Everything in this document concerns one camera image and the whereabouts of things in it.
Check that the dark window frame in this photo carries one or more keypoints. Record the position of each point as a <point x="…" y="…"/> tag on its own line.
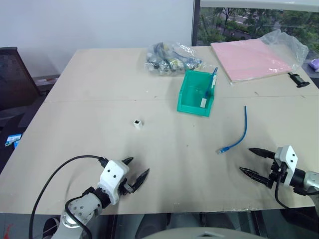
<point x="196" y="22"/>

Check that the black office chair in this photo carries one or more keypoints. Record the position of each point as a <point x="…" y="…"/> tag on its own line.
<point x="15" y="77"/>

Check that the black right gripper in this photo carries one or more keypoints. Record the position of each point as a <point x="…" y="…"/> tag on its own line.
<point x="273" y="175"/>

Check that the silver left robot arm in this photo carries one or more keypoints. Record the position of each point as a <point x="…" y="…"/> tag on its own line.
<point x="82" y="209"/>

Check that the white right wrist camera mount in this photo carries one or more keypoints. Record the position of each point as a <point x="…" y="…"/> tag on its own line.
<point x="290" y="155"/>

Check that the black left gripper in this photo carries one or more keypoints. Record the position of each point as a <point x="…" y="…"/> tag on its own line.
<point x="125" y="189"/>

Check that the pink foam sheet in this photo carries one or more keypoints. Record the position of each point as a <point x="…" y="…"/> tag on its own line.
<point x="246" y="59"/>

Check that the green plastic bin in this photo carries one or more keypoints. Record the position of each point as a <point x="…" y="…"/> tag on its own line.
<point x="192" y="94"/>

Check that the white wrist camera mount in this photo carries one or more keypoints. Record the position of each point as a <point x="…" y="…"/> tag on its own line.
<point x="112" y="174"/>
<point x="290" y="155"/>

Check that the small blue box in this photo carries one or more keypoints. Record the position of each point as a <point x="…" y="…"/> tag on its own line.
<point x="13" y="140"/>

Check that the empty clear plastic bag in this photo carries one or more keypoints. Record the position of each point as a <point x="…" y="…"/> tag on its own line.
<point x="291" y="47"/>

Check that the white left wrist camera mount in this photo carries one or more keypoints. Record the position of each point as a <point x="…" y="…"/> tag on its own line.
<point x="112" y="174"/>

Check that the purple object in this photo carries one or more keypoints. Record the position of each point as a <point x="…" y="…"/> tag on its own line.
<point x="315" y="63"/>

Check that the small black clip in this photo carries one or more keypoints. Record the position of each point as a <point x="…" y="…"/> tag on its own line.
<point x="299" y="80"/>

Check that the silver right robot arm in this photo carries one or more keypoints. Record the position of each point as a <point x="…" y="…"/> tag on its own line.
<point x="311" y="180"/>

